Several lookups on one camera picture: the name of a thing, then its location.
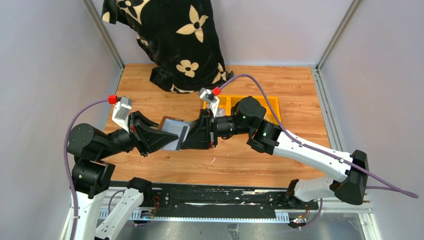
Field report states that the purple cable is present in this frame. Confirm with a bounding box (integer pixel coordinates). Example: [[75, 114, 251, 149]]
[[212, 74, 420, 199], [63, 95, 119, 240]]

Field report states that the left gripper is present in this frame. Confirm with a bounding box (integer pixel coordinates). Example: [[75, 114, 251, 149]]
[[99, 109, 180, 158]]

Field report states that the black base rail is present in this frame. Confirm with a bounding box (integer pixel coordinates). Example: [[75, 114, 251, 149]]
[[139, 183, 319, 223]]

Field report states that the brown leather card holder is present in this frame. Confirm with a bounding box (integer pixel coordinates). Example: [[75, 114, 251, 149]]
[[158, 116, 191, 151]]

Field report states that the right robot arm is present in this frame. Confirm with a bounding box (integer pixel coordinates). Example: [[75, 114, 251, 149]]
[[180, 96, 369, 209]]

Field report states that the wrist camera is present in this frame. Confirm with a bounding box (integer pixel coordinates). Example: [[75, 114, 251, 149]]
[[111, 96, 132, 133], [198, 87, 221, 117]]

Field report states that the black floral blanket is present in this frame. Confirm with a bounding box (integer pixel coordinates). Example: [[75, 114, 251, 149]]
[[101, 0, 234, 94]]

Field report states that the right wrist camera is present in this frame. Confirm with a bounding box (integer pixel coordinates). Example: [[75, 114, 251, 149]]
[[198, 87, 221, 117]]

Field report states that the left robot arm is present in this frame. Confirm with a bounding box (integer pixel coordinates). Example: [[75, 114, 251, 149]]
[[66, 111, 179, 240]]

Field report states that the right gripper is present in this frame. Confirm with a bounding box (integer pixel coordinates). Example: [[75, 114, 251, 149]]
[[179, 108, 253, 151]]

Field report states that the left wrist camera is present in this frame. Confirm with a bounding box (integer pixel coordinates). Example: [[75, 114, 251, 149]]
[[111, 96, 132, 133]]

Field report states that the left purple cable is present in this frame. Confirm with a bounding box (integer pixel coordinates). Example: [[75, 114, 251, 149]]
[[63, 95, 119, 240]]

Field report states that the right yellow bin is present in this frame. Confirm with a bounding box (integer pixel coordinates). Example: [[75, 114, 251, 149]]
[[253, 95, 282, 125]]

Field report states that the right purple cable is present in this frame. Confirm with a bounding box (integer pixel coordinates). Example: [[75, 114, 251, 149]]
[[212, 74, 420, 199]]

